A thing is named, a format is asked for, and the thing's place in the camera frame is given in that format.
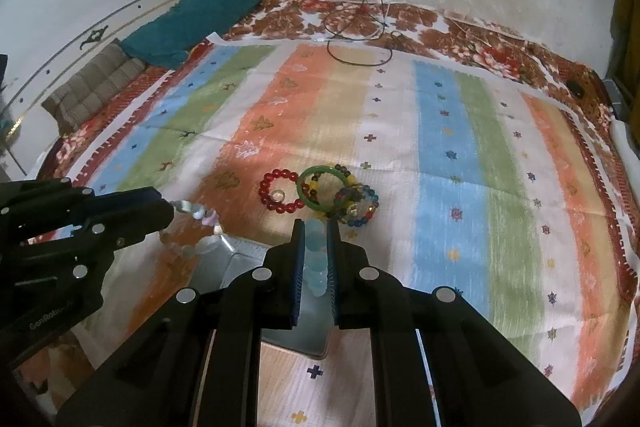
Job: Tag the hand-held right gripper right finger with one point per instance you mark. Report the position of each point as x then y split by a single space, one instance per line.
333 267

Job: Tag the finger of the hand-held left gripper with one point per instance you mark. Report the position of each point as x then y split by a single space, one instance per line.
140 217
55 193

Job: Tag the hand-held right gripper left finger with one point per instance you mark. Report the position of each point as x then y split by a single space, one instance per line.
298 267

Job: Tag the silver metal tin box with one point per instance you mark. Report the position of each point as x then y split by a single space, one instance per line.
240 257

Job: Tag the green jade bangle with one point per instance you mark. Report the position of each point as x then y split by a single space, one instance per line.
301 192

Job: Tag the white headboard with gold trim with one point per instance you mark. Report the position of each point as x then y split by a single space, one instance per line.
75 32

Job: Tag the striped printed blanket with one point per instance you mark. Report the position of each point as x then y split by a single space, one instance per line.
450 147

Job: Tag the teal pillow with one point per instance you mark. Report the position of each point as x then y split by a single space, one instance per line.
195 17

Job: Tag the brown floral bedsheet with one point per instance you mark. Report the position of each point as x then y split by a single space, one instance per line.
440 32

